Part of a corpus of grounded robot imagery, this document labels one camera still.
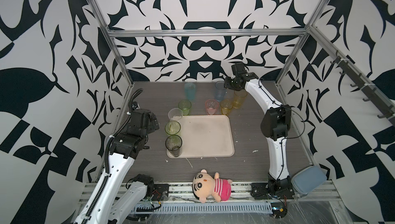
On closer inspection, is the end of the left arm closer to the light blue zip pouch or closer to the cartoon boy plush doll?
the cartoon boy plush doll

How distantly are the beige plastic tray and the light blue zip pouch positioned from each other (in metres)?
0.32

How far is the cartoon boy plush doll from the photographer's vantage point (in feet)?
2.28

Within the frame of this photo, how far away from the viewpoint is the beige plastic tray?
87cm

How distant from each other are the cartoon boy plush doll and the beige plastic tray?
0.14 metres

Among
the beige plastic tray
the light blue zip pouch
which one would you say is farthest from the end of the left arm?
the light blue zip pouch

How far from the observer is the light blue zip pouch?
2.44 feet

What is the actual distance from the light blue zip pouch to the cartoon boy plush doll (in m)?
0.32
